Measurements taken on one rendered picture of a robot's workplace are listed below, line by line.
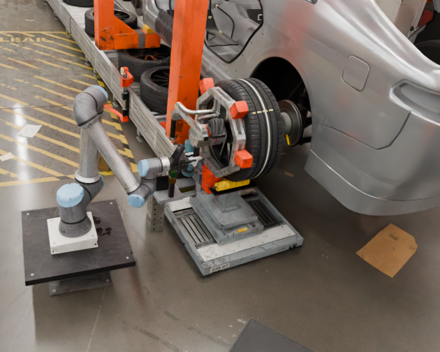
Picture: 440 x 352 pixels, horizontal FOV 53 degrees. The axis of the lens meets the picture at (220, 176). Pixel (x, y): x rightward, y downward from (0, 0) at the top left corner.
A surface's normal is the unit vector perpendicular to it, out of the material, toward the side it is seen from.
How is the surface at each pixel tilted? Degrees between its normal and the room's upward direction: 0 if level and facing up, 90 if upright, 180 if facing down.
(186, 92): 90
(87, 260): 0
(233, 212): 0
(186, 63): 90
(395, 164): 90
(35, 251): 0
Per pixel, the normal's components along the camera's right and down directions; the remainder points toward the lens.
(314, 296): 0.13, -0.81
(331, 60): -0.87, 0.18
